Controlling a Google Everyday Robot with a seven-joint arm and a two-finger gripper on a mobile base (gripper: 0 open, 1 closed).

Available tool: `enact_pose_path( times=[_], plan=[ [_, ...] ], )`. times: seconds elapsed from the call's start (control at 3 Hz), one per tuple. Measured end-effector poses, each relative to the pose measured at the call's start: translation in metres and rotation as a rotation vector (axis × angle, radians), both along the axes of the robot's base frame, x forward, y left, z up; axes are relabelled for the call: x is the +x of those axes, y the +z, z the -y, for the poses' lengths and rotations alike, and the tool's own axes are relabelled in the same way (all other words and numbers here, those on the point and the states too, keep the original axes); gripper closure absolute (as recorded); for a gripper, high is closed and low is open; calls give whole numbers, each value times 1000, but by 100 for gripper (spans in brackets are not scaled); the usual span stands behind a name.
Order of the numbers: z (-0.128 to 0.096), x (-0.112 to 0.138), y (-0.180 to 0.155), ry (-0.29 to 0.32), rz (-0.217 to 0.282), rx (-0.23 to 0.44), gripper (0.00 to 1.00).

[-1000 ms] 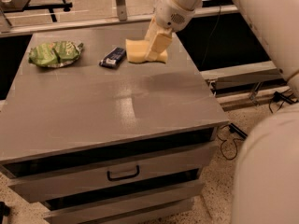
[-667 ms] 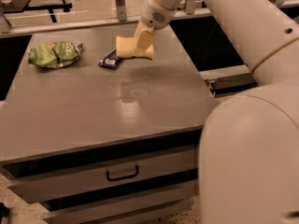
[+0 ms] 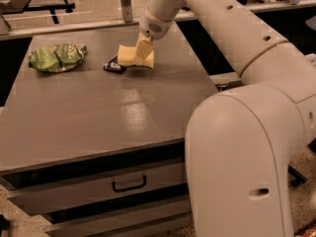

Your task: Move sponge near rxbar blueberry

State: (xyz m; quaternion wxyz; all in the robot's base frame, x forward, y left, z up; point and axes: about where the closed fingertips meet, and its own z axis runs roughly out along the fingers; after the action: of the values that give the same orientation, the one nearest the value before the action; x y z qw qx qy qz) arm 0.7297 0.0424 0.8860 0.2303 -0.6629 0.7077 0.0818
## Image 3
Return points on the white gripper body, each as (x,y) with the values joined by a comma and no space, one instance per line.
(154,28)

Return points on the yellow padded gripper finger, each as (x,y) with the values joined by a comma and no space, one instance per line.
(144,46)

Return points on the yellow sponge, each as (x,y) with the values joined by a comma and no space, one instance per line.
(126,57)

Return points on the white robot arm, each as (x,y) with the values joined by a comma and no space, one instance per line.
(239,142)

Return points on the dark blue rxbar wrapper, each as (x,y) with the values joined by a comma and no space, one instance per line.
(113,66)

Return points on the green chip bag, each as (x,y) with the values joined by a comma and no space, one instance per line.
(57,58)

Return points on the grey drawer cabinet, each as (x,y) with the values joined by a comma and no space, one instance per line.
(64,137)

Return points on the black stand with wheels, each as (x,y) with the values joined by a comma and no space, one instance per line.
(298,178)

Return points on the grey metal rail frame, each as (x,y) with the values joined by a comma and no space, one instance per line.
(226,81)

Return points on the black drawer handle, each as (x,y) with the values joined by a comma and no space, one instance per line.
(130,185)

